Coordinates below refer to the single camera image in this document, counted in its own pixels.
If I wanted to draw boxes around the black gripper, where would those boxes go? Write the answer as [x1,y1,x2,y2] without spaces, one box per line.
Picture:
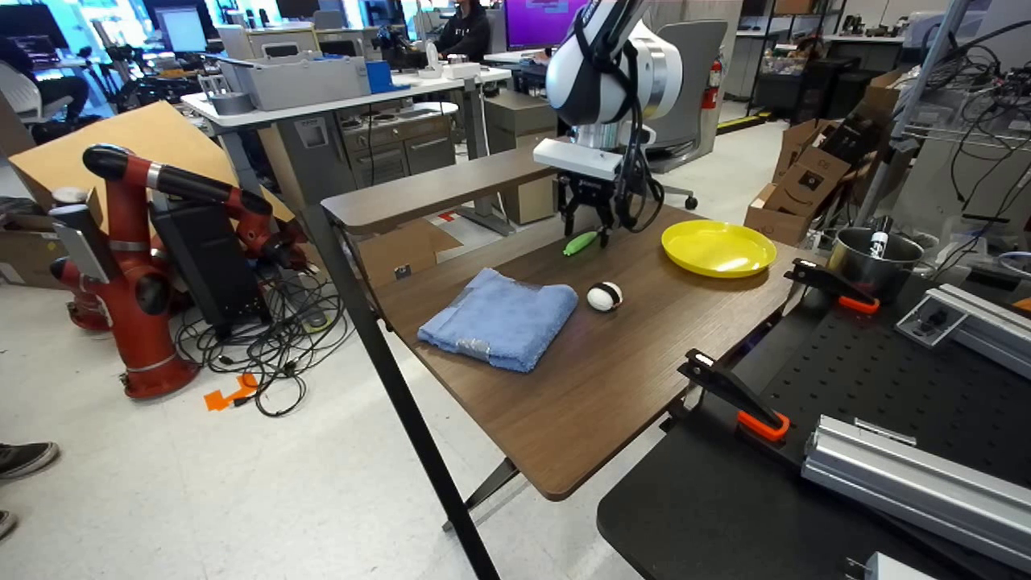
[557,175,649,250]

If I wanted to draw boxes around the white and black ball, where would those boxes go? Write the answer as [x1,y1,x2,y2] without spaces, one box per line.
[583,277,625,315]

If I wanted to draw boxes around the tan drawer cabinet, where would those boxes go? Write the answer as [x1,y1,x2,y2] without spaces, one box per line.
[482,90,565,227]

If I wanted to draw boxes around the yellow plate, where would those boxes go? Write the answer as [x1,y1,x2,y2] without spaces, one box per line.
[658,214,780,283]

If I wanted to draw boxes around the blue folded towel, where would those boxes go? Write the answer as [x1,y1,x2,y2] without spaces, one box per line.
[417,263,583,377]

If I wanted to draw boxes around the wooden raised shelf board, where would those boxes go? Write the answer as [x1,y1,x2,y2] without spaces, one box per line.
[319,141,562,232]

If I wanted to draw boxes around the red fire extinguisher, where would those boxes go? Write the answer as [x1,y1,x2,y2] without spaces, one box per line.
[699,59,725,116]

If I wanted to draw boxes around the black orange bar clamp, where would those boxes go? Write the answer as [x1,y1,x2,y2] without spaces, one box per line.
[783,254,886,320]
[673,343,797,446]

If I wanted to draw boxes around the purple monitor screen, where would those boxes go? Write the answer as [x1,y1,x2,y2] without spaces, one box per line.
[498,0,597,50]

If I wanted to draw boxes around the stacked cardboard boxes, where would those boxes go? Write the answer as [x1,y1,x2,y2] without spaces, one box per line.
[742,66,912,247]

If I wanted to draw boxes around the person in dark clothing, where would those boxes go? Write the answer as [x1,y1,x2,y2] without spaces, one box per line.
[431,0,495,60]

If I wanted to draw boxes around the steel pot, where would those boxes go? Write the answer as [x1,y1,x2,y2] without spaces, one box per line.
[821,222,930,301]

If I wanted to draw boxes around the grey standing desk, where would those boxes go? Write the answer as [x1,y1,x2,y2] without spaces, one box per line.
[178,83,425,208]

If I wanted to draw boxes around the black perforated breadboard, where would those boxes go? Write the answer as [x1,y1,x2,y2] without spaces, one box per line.
[594,271,1031,580]

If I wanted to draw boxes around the orange floor marker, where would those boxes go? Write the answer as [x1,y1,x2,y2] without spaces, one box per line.
[204,369,266,416]

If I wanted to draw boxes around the tan cardboard panel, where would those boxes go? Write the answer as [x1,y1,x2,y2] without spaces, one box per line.
[7,100,301,232]

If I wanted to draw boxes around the red Sawyer robot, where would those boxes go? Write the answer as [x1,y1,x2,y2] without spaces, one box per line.
[48,141,315,402]

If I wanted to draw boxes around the dark shoe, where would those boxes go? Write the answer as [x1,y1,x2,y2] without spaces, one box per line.
[0,438,65,487]

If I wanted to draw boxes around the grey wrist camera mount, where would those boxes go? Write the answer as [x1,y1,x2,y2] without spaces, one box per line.
[531,136,629,182]

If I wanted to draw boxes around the black table frame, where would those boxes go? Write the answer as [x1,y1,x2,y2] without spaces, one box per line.
[292,204,522,580]

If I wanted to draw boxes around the tangled floor cables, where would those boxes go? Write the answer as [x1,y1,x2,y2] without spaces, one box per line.
[173,266,358,422]

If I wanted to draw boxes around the aluminium extrusion rail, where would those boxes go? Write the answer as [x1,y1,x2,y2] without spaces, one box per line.
[800,413,1031,574]
[896,281,1031,380]

